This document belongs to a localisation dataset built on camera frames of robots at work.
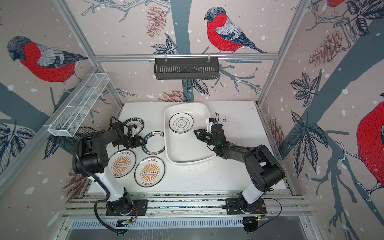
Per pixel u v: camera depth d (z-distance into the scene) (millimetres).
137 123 1097
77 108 766
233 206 730
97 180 533
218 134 688
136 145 860
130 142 849
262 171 460
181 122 1070
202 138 795
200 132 814
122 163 883
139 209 729
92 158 510
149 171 856
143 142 951
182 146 973
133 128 919
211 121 832
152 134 1012
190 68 1043
